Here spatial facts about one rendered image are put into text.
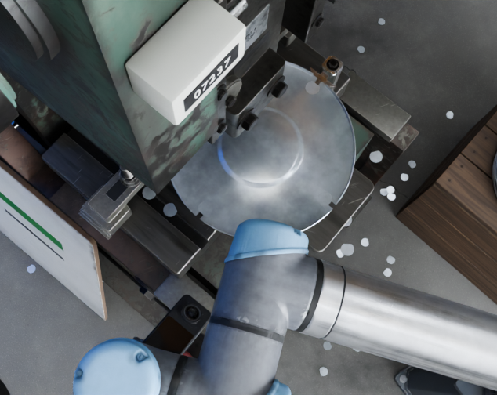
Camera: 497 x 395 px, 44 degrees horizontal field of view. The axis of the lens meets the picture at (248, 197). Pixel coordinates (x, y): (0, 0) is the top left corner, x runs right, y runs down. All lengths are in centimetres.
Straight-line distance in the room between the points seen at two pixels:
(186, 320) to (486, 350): 34
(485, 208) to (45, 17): 122
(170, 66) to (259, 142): 57
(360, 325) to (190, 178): 42
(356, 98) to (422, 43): 87
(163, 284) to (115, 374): 50
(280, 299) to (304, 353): 111
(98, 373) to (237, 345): 12
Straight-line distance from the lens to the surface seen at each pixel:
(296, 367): 169
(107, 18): 34
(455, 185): 148
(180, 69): 38
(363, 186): 96
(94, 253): 118
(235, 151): 94
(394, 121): 116
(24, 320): 176
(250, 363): 58
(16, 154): 114
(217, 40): 39
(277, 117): 96
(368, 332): 62
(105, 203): 97
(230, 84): 72
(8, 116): 42
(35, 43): 42
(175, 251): 99
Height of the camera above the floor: 168
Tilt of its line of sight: 75 degrees down
